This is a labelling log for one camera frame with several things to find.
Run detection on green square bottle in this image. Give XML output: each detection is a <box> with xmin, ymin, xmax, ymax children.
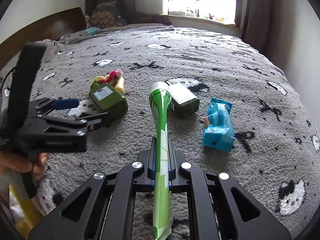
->
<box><xmin>88</xmin><ymin>82</ymin><xmax>129</xmax><ymax>127</ymax></box>

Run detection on dark green small box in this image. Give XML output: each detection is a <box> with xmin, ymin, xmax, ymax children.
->
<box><xmin>166</xmin><ymin>80</ymin><xmax>201</xmax><ymax>118</ymax></box>

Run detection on blue snack packet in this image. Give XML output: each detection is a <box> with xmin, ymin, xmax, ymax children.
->
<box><xmin>202</xmin><ymin>98</ymin><xmax>236</xmax><ymax>153</ymax></box>

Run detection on row of small figurines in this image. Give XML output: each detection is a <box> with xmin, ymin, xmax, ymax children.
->
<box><xmin>170</xmin><ymin>9</ymin><xmax>226</xmax><ymax>22</ymax></box>

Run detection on person's left hand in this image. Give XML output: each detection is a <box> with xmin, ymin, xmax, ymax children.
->
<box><xmin>0</xmin><ymin>152</ymin><xmax>48</xmax><ymax>180</ymax></box>

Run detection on white storage box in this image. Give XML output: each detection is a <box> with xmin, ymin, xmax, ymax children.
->
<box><xmin>135</xmin><ymin>0</ymin><xmax>169</xmax><ymax>16</ymax></box>

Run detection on small yellow bottle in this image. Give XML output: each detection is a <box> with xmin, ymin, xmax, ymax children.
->
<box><xmin>115</xmin><ymin>77</ymin><xmax>125</xmax><ymax>94</ymax></box>

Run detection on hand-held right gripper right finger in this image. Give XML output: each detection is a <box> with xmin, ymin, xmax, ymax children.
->
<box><xmin>167</xmin><ymin>137</ymin><xmax>293</xmax><ymax>240</ymax></box>

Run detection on brown patterned cushion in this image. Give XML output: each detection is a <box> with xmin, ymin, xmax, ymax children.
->
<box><xmin>88</xmin><ymin>1</ymin><xmax>128</xmax><ymax>28</ymax></box>

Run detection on colourful small toy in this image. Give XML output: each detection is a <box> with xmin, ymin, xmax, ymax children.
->
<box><xmin>91</xmin><ymin>69</ymin><xmax>124</xmax><ymax>87</ymax></box>

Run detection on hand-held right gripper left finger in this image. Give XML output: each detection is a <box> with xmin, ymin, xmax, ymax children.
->
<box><xmin>28</xmin><ymin>137</ymin><xmax>158</xmax><ymax>240</ymax></box>

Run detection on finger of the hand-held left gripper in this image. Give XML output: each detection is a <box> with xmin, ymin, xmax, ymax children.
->
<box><xmin>29</xmin><ymin>98</ymin><xmax>80</xmax><ymax>116</ymax></box>
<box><xmin>37</xmin><ymin>112</ymin><xmax>110</xmax><ymax>135</ymax></box>

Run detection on dark cloth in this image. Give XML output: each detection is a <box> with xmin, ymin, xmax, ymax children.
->
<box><xmin>129</xmin><ymin>11</ymin><xmax>173</xmax><ymax>27</ymax></box>

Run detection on dark wooden headboard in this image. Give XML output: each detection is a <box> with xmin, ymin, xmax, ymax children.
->
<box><xmin>0</xmin><ymin>7</ymin><xmax>87</xmax><ymax>67</ymax></box>

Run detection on green tube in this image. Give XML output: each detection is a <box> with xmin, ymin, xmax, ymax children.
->
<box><xmin>149</xmin><ymin>81</ymin><xmax>174</xmax><ymax>240</ymax></box>

